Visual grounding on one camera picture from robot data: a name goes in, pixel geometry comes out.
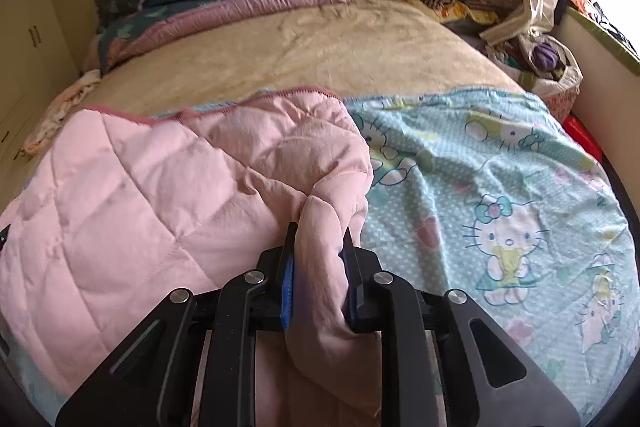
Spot peach floral cloth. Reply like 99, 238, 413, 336
22, 69, 103, 158

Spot cream wardrobe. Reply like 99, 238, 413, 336
0, 0, 81, 188

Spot white woven basket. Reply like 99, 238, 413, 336
487, 32, 586, 120

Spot pink and blue printed quilt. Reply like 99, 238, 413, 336
0, 84, 640, 427

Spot purple cloth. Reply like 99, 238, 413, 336
531, 43, 560, 72

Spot beige bed sheet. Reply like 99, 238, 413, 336
37, 0, 526, 118

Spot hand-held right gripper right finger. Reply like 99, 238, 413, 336
339, 227, 581, 427

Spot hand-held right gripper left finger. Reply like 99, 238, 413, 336
55, 222, 301, 427

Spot red plastic object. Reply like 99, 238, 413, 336
562, 114, 606, 162

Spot dark floral quilt mauve backing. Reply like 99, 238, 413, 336
92, 0, 351, 75

